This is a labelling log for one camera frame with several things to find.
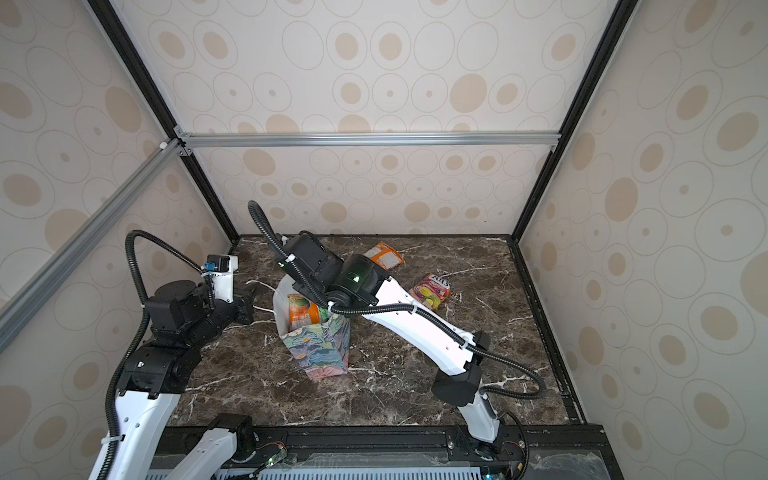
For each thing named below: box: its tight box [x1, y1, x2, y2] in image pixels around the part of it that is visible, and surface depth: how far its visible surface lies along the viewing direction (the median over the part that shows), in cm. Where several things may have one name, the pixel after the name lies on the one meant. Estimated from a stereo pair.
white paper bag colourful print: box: [273, 275, 351, 381], surface depth 75 cm
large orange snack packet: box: [287, 293, 329, 331], surface depth 81 cm
